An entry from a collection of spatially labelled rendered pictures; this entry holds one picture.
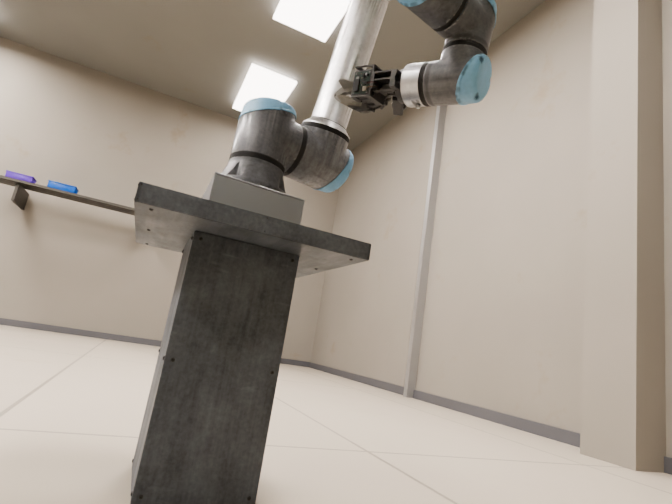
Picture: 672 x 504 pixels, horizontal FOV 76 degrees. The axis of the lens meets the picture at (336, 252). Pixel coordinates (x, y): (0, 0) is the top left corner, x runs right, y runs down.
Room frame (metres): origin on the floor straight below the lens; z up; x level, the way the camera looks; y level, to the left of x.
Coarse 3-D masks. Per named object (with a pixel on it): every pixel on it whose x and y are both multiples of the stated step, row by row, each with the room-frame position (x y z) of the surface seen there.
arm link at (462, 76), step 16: (448, 48) 0.75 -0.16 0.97; (464, 48) 0.73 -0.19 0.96; (432, 64) 0.77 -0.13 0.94; (448, 64) 0.75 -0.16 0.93; (464, 64) 0.73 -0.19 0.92; (480, 64) 0.72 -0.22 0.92; (432, 80) 0.77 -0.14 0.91; (448, 80) 0.75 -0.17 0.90; (464, 80) 0.73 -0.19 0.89; (480, 80) 0.74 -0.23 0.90; (432, 96) 0.79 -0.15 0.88; (448, 96) 0.77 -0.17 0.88; (464, 96) 0.76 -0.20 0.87; (480, 96) 0.76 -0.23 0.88
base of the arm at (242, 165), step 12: (240, 156) 1.03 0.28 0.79; (252, 156) 1.02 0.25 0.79; (264, 156) 1.03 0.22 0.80; (228, 168) 1.03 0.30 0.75; (240, 168) 1.02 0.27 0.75; (252, 168) 1.01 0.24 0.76; (264, 168) 1.03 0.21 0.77; (276, 168) 1.05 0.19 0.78; (252, 180) 1.00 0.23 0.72; (264, 180) 1.02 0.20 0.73; (276, 180) 1.04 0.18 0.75
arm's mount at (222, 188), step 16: (224, 176) 0.95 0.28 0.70; (208, 192) 0.99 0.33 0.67; (224, 192) 0.96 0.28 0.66; (240, 192) 0.97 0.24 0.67; (256, 192) 0.98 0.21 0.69; (272, 192) 1.00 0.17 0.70; (240, 208) 0.97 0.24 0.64; (256, 208) 0.99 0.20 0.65; (272, 208) 1.00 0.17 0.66; (288, 208) 1.02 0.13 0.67
